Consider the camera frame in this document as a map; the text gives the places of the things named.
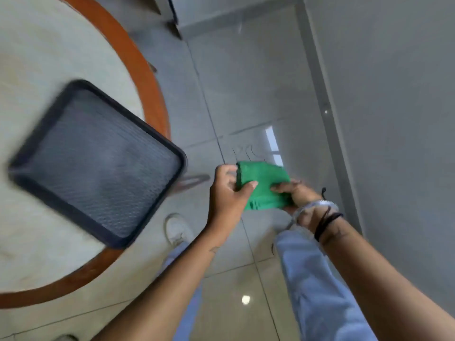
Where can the person's left hand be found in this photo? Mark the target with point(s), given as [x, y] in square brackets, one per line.
[222, 202]

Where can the person's right hand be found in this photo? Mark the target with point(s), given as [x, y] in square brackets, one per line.
[302, 198]

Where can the person's left thumb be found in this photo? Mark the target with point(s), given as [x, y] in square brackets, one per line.
[247, 188]

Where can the person's right thumb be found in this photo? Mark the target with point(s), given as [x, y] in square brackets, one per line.
[282, 188]

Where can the green cloth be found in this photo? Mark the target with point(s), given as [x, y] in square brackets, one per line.
[265, 186]

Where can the person's left forearm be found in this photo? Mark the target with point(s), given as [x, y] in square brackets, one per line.
[167, 284]

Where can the person's right forearm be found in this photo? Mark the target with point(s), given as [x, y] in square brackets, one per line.
[380, 276]

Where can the silver bangle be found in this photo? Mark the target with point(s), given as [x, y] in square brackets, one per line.
[312, 206]

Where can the black thread wristband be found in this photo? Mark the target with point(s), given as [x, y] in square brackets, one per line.
[327, 221]

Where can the white shoe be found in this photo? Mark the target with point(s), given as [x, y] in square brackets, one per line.
[177, 229]

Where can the light blue trousers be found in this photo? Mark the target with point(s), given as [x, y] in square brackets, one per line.
[305, 284]

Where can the black plastic tray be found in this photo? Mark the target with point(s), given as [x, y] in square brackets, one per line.
[99, 163]

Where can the round wooden-rimmed table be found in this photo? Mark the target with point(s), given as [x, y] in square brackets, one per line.
[71, 149]

